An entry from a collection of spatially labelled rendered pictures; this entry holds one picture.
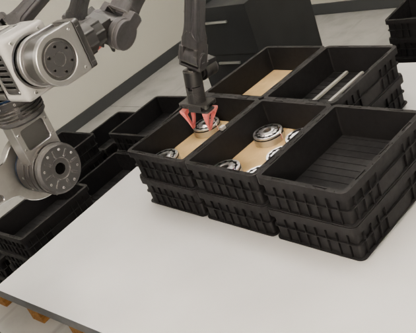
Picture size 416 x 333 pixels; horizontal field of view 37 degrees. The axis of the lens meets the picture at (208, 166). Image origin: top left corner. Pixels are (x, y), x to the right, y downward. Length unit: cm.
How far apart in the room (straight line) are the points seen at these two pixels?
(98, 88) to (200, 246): 360
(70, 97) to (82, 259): 319
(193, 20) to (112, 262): 81
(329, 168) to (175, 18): 436
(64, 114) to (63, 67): 377
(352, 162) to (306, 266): 34
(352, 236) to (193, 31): 73
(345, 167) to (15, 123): 91
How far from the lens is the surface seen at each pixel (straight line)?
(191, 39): 187
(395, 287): 160
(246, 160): 202
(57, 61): 144
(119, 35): 154
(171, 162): 198
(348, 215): 160
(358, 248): 166
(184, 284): 183
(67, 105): 523
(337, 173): 182
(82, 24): 151
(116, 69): 554
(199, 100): 196
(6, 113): 166
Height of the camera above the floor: 179
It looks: 28 degrees down
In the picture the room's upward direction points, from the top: 22 degrees counter-clockwise
